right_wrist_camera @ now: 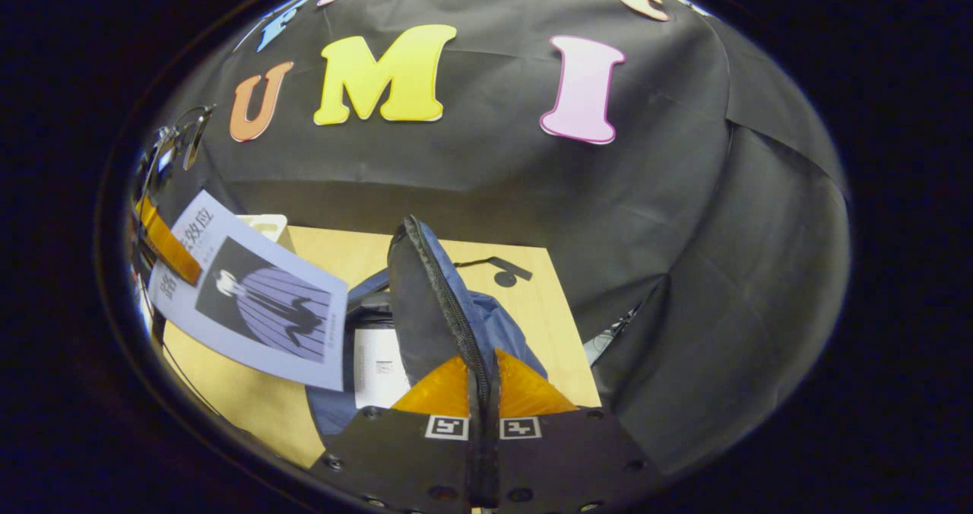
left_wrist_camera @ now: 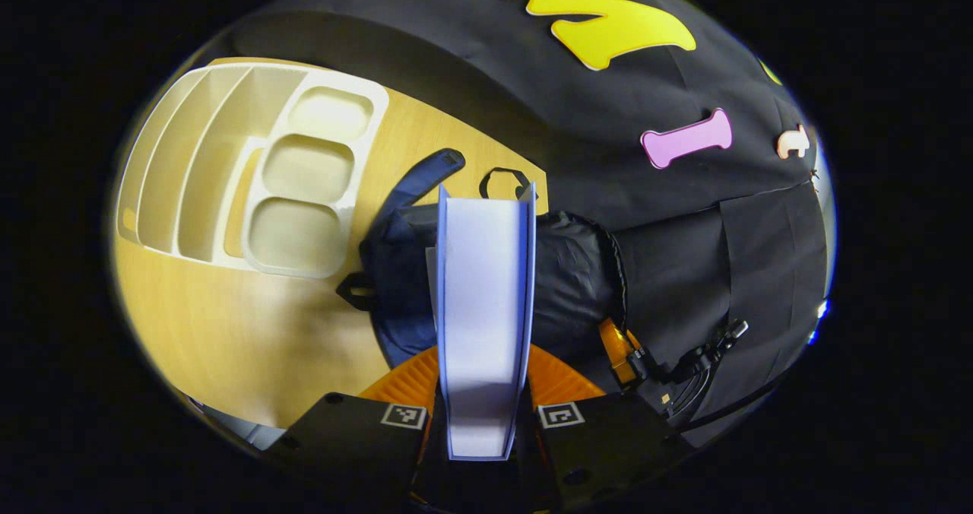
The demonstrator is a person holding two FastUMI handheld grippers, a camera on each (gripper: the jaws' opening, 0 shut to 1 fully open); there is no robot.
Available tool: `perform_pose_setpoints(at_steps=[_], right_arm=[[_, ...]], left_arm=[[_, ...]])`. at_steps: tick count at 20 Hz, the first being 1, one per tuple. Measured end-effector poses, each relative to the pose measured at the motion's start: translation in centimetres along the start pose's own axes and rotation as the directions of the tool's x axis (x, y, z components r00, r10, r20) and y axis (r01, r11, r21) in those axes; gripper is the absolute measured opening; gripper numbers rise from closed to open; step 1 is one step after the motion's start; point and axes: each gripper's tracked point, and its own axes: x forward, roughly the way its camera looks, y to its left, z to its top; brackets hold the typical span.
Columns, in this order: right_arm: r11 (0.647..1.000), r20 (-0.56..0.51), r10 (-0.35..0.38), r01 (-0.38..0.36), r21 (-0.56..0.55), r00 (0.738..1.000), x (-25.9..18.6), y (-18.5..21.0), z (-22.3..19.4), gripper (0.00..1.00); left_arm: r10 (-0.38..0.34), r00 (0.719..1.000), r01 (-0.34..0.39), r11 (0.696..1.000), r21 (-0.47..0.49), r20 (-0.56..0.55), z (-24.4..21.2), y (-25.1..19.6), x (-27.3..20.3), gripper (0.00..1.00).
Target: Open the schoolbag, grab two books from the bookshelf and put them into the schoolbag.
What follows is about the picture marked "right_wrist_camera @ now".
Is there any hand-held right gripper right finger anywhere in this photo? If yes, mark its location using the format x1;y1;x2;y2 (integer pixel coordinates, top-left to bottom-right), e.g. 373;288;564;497
486;348;666;514

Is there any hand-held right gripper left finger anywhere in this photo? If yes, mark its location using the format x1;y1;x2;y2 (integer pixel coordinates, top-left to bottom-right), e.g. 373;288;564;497
310;356;474;514

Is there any white book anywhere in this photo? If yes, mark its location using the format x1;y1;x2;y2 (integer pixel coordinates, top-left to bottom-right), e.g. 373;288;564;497
353;327;412;410

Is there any white plastic bookshelf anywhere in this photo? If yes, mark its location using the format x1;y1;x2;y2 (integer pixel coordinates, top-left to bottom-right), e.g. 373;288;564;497
236;213;289;246

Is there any lavender illustrated book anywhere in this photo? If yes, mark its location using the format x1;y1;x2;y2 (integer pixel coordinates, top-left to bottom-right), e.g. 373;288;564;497
147;189;350;392

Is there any dark blue schoolbag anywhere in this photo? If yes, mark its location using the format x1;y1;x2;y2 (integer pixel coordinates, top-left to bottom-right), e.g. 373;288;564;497
304;214;550;436

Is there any black backdrop cloth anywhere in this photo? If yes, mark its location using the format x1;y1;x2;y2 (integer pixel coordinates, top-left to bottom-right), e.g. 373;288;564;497
125;0;852;478

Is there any bundle of cables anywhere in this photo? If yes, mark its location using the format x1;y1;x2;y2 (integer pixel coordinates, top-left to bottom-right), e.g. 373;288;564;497
582;306;641;368

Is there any thin black cable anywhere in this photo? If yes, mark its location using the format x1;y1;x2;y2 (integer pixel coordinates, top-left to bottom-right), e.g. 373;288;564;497
156;338;223;417

